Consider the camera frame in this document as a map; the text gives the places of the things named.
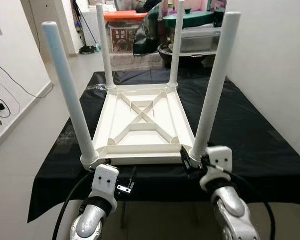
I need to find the white plastic table top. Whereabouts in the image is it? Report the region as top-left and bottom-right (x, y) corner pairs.
(80, 82), (206, 169)

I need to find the black tablecloth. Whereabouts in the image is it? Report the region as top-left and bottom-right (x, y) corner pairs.
(27, 70), (300, 224)

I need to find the clear tape patch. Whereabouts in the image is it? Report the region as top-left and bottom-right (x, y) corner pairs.
(57, 129), (81, 147)

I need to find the clear plastic bag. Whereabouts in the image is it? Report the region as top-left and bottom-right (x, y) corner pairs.
(84, 83), (108, 91)

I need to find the clear plastic storage container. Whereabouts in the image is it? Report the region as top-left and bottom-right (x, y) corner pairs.
(177, 26), (223, 54)

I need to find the black bag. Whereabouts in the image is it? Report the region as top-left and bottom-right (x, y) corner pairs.
(133, 4), (166, 56)

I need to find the mop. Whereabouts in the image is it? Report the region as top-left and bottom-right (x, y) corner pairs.
(72, 0), (102, 54)

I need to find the green pot lid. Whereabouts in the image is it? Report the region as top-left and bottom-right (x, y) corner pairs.
(162, 8), (215, 29)

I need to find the pink cardboard box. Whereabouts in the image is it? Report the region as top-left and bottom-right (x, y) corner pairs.
(162, 0), (226, 14)

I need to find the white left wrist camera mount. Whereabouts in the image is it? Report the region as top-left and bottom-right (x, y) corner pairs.
(90, 165), (120, 207)

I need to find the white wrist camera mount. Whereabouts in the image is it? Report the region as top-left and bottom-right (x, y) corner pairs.
(90, 165), (120, 207)
(200, 145), (234, 192)

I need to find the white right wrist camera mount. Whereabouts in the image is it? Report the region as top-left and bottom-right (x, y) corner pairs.
(200, 145), (234, 192)

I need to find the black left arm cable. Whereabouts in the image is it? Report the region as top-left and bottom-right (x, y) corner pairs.
(52, 172), (93, 240)

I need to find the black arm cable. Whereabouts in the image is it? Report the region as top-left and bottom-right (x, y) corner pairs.
(202, 161), (277, 240)
(52, 172), (93, 240)

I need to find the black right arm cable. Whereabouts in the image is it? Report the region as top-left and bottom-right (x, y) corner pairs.
(202, 161), (277, 240)

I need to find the black wall cable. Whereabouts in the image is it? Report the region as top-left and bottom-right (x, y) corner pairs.
(0, 55), (54, 126)

